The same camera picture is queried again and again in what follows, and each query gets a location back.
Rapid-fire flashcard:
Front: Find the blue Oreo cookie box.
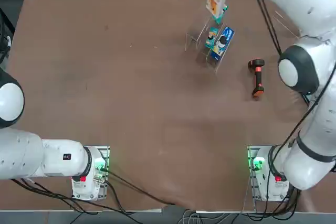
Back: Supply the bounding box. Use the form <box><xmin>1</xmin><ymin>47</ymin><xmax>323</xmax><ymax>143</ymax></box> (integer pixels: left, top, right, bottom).
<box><xmin>210</xmin><ymin>26</ymin><xmax>235</xmax><ymax>62</ymax></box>

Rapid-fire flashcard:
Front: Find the teal cartoon snack packet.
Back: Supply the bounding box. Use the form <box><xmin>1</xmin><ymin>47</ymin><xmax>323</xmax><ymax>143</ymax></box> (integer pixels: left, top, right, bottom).
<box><xmin>204</xmin><ymin>26</ymin><xmax>219</xmax><ymax>49</ymax></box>
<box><xmin>212</xmin><ymin>5</ymin><xmax>229</xmax><ymax>24</ymax></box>

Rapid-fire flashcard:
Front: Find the thick black cable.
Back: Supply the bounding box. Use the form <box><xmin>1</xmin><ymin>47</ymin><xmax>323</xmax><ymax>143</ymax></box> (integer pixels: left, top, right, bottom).
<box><xmin>104</xmin><ymin>168</ymin><xmax>184</xmax><ymax>208</ymax></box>

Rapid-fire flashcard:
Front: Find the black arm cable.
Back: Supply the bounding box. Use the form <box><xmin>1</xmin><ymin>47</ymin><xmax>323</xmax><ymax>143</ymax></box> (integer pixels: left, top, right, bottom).
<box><xmin>253</xmin><ymin>0</ymin><xmax>336</xmax><ymax>183</ymax></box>
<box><xmin>10</xmin><ymin>178</ymin><xmax>137</xmax><ymax>216</ymax></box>

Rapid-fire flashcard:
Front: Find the black right base cable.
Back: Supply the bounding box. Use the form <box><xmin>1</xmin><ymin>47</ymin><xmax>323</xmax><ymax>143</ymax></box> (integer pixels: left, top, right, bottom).
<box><xmin>259</xmin><ymin>182</ymin><xmax>302</xmax><ymax>222</ymax></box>

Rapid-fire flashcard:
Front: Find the white cookie box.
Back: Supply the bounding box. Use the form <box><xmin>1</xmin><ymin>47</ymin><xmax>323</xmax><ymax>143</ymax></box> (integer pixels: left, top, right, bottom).
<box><xmin>205</xmin><ymin>0</ymin><xmax>228</xmax><ymax>17</ymax></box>

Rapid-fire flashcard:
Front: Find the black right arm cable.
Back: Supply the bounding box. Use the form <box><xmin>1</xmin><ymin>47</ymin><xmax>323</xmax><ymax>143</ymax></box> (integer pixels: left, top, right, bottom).
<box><xmin>253</xmin><ymin>0</ymin><xmax>336</xmax><ymax>183</ymax></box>

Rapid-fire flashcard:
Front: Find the orange black barcode scanner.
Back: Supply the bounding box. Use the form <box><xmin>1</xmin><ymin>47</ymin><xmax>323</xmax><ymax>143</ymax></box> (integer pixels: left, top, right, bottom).
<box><xmin>248</xmin><ymin>59</ymin><xmax>265</xmax><ymax>99</ymax></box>

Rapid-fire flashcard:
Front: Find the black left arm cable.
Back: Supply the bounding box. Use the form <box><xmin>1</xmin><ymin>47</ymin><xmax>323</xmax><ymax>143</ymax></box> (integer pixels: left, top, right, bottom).
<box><xmin>10</xmin><ymin>178</ymin><xmax>137</xmax><ymax>216</ymax></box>

